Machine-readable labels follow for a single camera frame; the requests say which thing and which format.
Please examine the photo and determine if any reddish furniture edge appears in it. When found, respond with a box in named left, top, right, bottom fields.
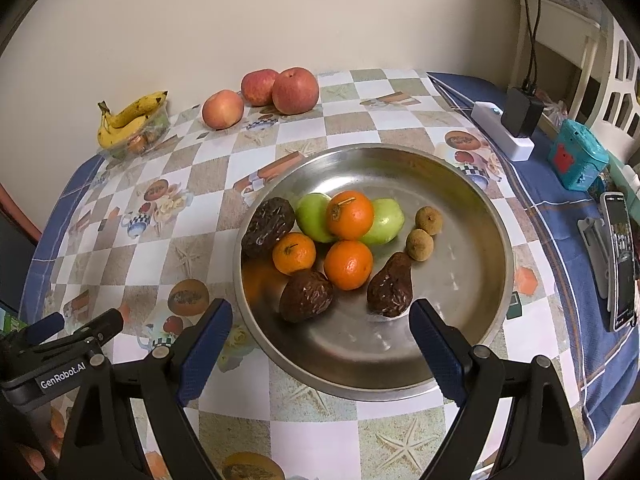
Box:
left=0, top=185, right=43, bottom=246

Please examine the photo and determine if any white side table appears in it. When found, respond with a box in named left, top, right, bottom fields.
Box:
left=510, top=0, right=601, bottom=126

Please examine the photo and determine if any pale green container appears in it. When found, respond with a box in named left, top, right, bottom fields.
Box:
left=607, top=152, right=640, bottom=196

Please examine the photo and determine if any small tan longan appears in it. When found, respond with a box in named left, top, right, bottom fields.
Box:
left=415, top=206, right=444, bottom=236
left=405, top=229, right=434, bottom=262

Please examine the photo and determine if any checkered tablecloth with blue border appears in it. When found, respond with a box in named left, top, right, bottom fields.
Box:
left=20, top=67, right=640, bottom=480

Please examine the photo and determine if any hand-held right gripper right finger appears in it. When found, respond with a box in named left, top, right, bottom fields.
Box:
left=409, top=299, right=586, bottom=480

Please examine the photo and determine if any black cable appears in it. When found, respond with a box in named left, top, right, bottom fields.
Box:
left=520, top=0, right=536, bottom=93
left=530, top=0, right=556, bottom=93

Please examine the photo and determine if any black charger block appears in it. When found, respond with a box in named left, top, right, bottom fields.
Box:
left=501, top=86, right=545, bottom=139

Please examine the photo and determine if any green packet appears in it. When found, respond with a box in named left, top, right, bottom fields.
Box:
left=0, top=300, right=23, bottom=333

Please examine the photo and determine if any green apple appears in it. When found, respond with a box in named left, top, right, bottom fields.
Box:
left=359, top=198, right=405, bottom=247
left=296, top=193, right=335, bottom=244

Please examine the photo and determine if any teal box with red patch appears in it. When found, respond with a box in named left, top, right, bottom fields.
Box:
left=547, top=119, right=610, bottom=191

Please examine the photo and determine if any pale pink apple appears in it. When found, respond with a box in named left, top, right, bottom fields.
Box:
left=202, top=90, right=245, bottom=131

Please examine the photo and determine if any yellow banana bunch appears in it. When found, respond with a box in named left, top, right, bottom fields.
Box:
left=97, top=91, right=169, bottom=150

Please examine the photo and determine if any clear plastic bag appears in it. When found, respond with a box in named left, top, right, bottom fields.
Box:
left=542, top=100, right=571, bottom=133

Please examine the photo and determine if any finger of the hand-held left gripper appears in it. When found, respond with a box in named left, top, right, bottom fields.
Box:
left=17, top=312, right=66, bottom=347
left=55, top=307, right=124, bottom=356

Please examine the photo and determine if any wrinkled dark brown fruit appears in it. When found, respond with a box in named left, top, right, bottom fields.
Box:
left=241, top=197, right=297, bottom=260
left=366, top=251, right=414, bottom=318
left=278, top=269, right=335, bottom=323

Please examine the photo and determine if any smartphone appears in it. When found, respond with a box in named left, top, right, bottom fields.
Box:
left=602, top=192, right=638, bottom=333

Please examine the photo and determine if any grey phone stand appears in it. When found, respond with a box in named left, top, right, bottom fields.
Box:
left=577, top=217, right=613, bottom=301

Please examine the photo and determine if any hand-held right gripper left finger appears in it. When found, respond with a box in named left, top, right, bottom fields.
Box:
left=57, top=299, right=233, bottom=480

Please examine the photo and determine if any white power strip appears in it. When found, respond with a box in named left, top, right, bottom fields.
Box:
left=471, top=101, right=535, bottom=162

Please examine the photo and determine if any round metal bowl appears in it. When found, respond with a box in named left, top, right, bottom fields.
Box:
left=232, top=145, right=515, bottom=402

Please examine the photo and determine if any large red apple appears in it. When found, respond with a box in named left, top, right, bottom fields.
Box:
left=241, top=69, right=281, bottom=107
left=272, top=67, right=320, bottom=115

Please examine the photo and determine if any white chair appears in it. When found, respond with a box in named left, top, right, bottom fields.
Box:
left=585, top=15, right=640, bottom=141

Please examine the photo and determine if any orange mandarin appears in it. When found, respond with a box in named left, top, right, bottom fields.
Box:
left=326, top=190, right=375, bottom=241
left=272, top=232, right=317, bottom=276
left=324, top=240, right=374, bottom=291

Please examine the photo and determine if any clear plastic fruit container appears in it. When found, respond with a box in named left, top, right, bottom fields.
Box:
left=102, top=107, right=171, bottom=161

